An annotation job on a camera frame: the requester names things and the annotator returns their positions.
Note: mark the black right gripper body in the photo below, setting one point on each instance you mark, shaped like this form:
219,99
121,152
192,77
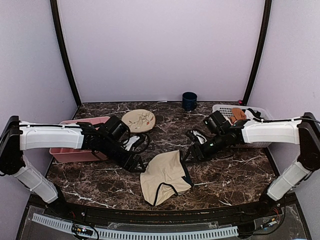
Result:
208,152

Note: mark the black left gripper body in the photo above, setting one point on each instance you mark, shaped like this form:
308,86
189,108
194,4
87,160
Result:
109,150

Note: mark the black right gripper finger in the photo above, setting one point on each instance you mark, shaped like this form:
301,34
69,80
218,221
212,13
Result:
191,154
200,158

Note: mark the cream underwear with navy trim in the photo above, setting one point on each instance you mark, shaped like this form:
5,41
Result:
165,176

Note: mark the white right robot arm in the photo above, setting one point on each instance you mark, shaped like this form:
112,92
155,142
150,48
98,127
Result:
295,146

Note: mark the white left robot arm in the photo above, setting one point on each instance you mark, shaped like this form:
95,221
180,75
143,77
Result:
20,138

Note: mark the pink divided organizer box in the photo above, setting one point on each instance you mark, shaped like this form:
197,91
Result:
71,154

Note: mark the bird pattern ceramic plate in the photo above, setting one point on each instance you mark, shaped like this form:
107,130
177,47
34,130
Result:
139,120

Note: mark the brown garment in basket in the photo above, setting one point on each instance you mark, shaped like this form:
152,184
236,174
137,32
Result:
238,114

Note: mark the dark blue mug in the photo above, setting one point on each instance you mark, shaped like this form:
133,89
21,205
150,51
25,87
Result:
189,101

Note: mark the white garment in basket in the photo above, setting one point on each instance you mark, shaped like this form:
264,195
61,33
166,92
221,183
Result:
251,114

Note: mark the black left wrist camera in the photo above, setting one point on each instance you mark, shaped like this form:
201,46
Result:
116,128

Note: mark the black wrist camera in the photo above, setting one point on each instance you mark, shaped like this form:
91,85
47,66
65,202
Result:
116,128
217,123

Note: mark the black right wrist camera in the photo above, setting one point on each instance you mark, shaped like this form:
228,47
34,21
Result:
217,123

